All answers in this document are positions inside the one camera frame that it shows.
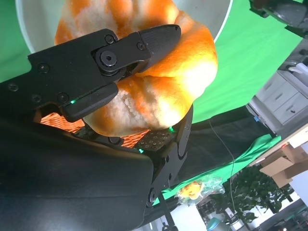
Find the green leafy potted plant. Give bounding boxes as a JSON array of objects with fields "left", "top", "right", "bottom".
[{"left": 209, "top": 165, "right": 295, "bottom": 224}]

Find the thin grey cable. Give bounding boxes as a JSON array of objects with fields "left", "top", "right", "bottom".
[{"left": 208, "top": 119, "right": 236, "bottom": 210}]

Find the orange white ring bread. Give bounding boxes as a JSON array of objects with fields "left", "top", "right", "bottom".
[{"left": 54, "top": 0, "right": 218, "bottom": 138}]

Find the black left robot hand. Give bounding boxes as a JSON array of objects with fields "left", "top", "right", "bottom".
[{"left": 249, "top": 0, "right": 308, "bottom": 38}]

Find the black backdrop cloth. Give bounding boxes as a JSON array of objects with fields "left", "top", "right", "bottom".
[{"left": 144, "top": 109, "right": 276, "bottom": 231}]

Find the orange wicker basket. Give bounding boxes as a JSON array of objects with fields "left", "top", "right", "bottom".
[{"left": 39, "top": 113, "right": 152, "bottom": 149}]

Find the white drawer cabinet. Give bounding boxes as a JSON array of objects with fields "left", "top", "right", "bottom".
[{"left": 247, "top": 63, "right": 308, "bottom": 135}]

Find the plastic bag of yellow toys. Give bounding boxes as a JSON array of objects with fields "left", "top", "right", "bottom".
[{"left": 174, "top": 177, "right": 226, "bottom": 205}]

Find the green cloth with cartoon print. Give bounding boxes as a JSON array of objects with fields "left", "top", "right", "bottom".
[{"left": 154, "top": 134, "right": 282, "bottom": 206}]

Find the pale green ceramic bowl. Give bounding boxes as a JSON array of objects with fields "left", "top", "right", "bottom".
[{"left": 14, "top": 0, "right": 234, "bottom": 55}]

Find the green tablecloth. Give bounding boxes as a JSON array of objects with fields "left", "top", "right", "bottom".
[{"left": 0, "top": 0, "right": 304, "bottom": 125}]

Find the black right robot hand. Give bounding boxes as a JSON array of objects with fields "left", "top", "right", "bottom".
[{"left": 0, "top": 24, "right": 194, "bottom": 231}]

